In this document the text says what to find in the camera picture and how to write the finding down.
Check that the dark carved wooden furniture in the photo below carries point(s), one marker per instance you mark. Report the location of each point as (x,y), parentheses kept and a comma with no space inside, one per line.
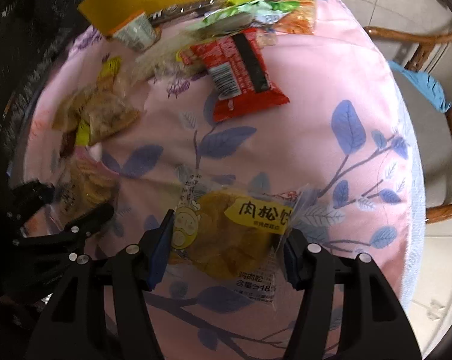
(23,26)

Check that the wooden armchair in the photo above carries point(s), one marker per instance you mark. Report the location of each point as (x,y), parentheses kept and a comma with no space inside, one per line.
(417,39)

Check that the clear pastry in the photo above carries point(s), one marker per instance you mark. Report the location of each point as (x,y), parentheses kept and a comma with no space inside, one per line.
(226,232)

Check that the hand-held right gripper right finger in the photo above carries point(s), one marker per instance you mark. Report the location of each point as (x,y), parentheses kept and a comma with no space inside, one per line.
(291,260)

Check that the clear round crackers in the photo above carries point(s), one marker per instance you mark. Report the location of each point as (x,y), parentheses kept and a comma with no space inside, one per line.
(91,183)

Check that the pink printed blanket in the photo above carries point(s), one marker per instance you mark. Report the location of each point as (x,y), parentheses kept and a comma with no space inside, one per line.
(286,150)

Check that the pile of assorted snack packets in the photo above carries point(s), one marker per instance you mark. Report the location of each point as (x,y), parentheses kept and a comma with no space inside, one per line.
(256,9)

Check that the red snack bag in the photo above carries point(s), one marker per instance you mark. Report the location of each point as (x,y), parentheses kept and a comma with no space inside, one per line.
(241,71)

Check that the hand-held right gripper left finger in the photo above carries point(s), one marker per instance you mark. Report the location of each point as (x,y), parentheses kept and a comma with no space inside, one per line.
(160,249)

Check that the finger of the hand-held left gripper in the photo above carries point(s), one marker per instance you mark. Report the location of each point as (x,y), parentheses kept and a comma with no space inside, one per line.
(31,195)
(95,217)

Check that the blue cloth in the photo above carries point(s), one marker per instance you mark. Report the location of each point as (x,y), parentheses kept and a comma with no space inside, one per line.
(424,86)

